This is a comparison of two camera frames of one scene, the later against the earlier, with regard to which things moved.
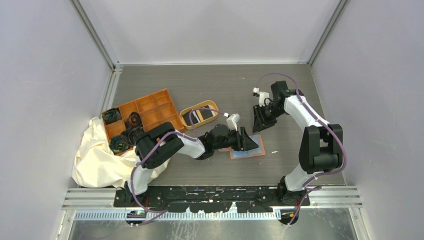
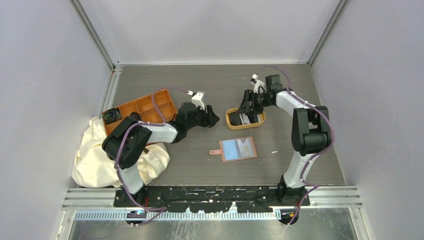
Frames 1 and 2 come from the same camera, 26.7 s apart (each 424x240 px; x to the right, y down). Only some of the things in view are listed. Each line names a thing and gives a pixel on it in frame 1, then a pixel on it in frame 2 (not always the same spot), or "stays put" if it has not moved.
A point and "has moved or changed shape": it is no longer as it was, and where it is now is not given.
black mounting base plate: x=213 y=199 stays put
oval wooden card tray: x=202 y=113 has moved or changed shape
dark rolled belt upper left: x=111 y=115 stays put
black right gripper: x=259 y=122 -> x=249 y=96
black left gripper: x=243 y=141 -> x=210 y=118
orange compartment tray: x=154 y=109 stays put
